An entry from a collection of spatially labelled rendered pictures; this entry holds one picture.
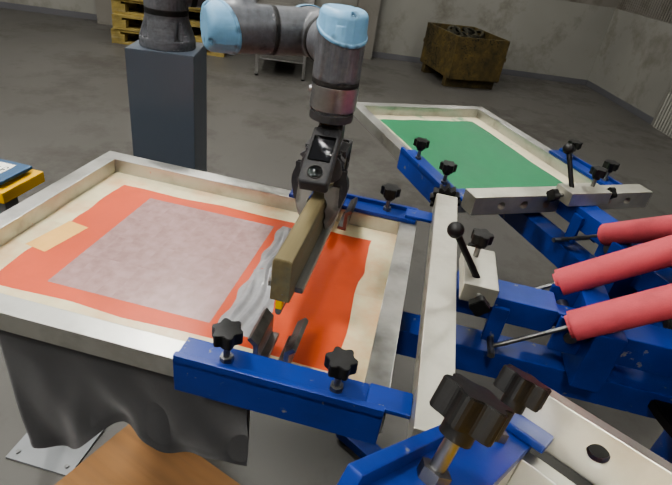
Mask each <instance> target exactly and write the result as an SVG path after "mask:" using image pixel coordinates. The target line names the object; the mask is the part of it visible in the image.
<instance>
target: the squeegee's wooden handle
mask: <svg viewBox="0 0 672 485"><path fill-rule="evenodd" d="M325 208H326V200H325V198H324V193H321V192H315V191H314V192H313V194H312V195H311V197H310V199H309V200H308V202H307V204H306V205H305V207H304V209H303V210H302V212H301V214H300V215H299V217H298V219H297V221H296V222H295V224H294V226H293V227H292V229H291V231H290V232H289V234H288V236H287V237H286V239H285V241H284V242H283V244H282V246H281V247H280V249H279V251H278V253H277V254H276V256H275V258H274V259H273V262H272V275H271V288H270V299H273V300H277V301H282V302H286V303H289V302H290V300H291V298H292V296H293V294H294V291H295V286H296V284H297V282H298V280H299V278H300V276H301V273H302V271H303V269H304V267H305V265H306V263H307V261H308V259H309V257H310V255H311V253H312V251H313V249H314V247H315V245H316V242H317V240H318V238H319V236H320V234H321V232H322V230H323V228H324V227H323V220H324V218H325V212H324V210H325Z"/></svg>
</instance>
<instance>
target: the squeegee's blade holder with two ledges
mask: <svg viewBox="0 0 672 485"><path fill-rule="evenodd" d="M346 197H347V194H346ZM346 197H345V199H346ZM345 199H344V201H345ZM344 201H343V203H342V205H341V207H340V209H339V211H338V213H337V215H336V217H335V220H334V221H333V223H332V224H331V225H330V226H329V227H328V228H327V229H324V228H323V230H322V232H321V234H320V236H319V238H318V240H317V242H316V245H315V247H314V249H313V251H312V253H311V255H310V257H309V259H308V261H307V263H306V265H305V267H304V269H303V271H302V273H301V276H300V278H299V280H298V282H297V284H296V286H295V291H294V292H295V293H299V294H302V293H303V292H304V290H305V287H306V285H307V283H308V281H309V279H310V276H311V274H312V272H313V270H314V268H315V265H316V263H317V261H318V259H319V257H320V254H321V252H322V250H323V248H324V246H325V243H326V241H327V239H328V237H329V234H330V232H331V230H332V228H333V226H334V223H335V221H336V219H337V217H338V215H339V212H340V210H341V208H342V206H343V204H344Z"/></svg>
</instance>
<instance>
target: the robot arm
mask: <svg viewBox="0 0 672 485"><path fill-rule="evenodd" d="M143 5H144V17H143V21H142V25H141V28H140V32H139V44H140V45H141V46H142V47H145V48H148V49H152V50H157V51H165V52H187V51H192V50H194V49H196V39H195V36H194V33H193V30H192V27H191V24H190V20H189V7H194V8H195V7H196V8H201V12H200V30H201V37H202V41H203V44H204V46H205V48H206V49H207V50H209V51H211V52H218V53H226V54H229V55H236V54H258V55H278V56H305V57H309V58H311V59H312V60H313V61H314V63H313V72H312V84H309V85H308V90H309V91H311V95H310V112H309V116H310V118H312V119H313V120H315V121H317V122H320V123H319V125H318V127H315V128H314V130H313V134H312V136H311V137H310V139H309V140H308V141H307V142H306V143H305V147H306V148H305V150H303V151H302V152H301V153H300V155H301V156H302V160H300V159H297V161H296V166H295V168H294V170H293V173H292V177H291V184H292V190H293V196H294V199H295V204H296V208H297V211H298V214H299V215H300V214H301V212H302V210H303V209H304V207H305V205H306V204H307V202H308V200H309V197H310V196H311V194H312V193H313V191H315V192H321V193H324V198H325V200H326V208H325V210H324V212H325V218H324V220H323V227H324V229H327V228H328V227H329V226H330V225H331V224H332V223H333V221H334V220H335V217H336V215H337V213H338V211H339V209H340V207H341V205H342V203H343V201H344V199H345V197H346V194H347V192H348V189H349V178H348V170H347V169H348V167H349V161H350V155H351V148H352V142H353V140H350V139H345V138H344V131H345V125H347V124H350V123H351V122H352V120H353V114H354V113H353V112H355V110H356V105H357V98H358V92H359V83H360V77H361V70H362V64H363V58H364V51H365V45H366V43H367V40H368V35H367V30H368V21H369V16H368V14H367V12H366V11H365V10H363V9H361V8H358V7H354V6H349V5H343V4H332V3H330V4H324V5H323V6H322V7H321V8H320V7H318V6H316V5H311V4H300V5H297V6H295V7H293V6H281V5H270V4H257V1H256V0H143ZM346 142H348V143H346ZM345 163H346V165H344V164H345ZM344 168H345V169H344ZM333 182H334V183H333ZM330 183H333V184H332V185H330ZM329 185H330V186H329Z"/></svg>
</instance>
